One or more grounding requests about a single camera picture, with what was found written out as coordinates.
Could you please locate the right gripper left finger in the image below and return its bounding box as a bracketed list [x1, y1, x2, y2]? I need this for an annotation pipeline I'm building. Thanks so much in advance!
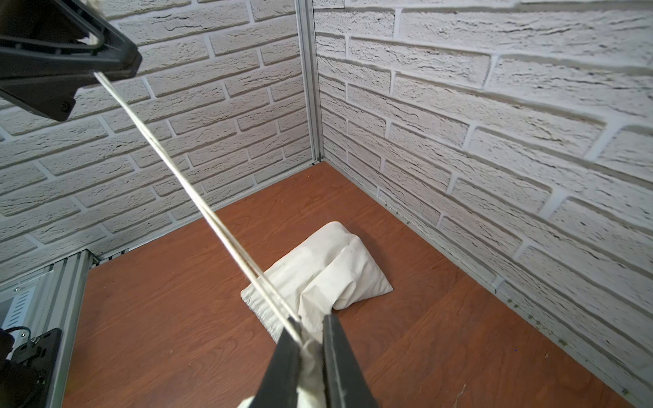
[249, 329, 301, 408]

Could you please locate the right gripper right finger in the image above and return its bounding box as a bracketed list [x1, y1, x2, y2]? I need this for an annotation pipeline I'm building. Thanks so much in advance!
[322, 314, 379, 408]

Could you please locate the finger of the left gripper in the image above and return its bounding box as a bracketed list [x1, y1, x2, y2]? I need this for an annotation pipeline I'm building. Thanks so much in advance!
[1, 1, 142, 122]

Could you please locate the cream cloth soil bag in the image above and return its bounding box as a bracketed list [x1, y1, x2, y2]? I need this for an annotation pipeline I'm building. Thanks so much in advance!
[265, 221, 393, 343]
[238, 338, 327, 408]

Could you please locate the cream bag drawstring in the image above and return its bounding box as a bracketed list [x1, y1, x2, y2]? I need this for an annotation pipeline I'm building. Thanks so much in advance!
[83, 0, 305, 347]

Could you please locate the aluminium front rail frame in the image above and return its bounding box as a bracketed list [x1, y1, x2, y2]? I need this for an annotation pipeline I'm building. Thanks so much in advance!
[1, 250, 95, 407]

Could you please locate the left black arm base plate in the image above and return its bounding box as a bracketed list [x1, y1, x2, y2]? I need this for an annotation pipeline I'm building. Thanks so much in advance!
[1, 326, 63, 408]

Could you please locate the left corner aluminium post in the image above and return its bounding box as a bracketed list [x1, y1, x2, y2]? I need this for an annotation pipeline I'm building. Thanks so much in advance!
[294, 0, 325, 163]

